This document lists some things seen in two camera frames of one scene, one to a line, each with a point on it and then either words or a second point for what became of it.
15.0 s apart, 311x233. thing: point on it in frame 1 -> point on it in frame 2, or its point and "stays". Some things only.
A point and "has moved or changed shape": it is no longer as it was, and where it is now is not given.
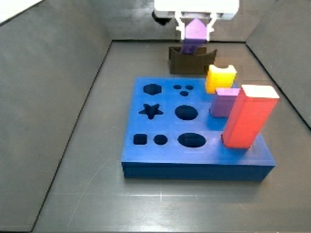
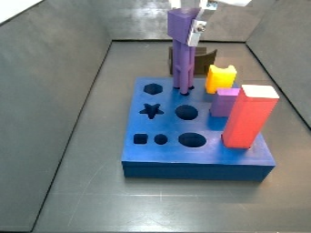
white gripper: [223, 8] -> [199, 25]
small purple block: [223, 102] stays
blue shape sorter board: [171, 139] stays
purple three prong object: [195, 31] has moved or changed shape
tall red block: [250, 115] stays
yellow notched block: [220, 77] stays
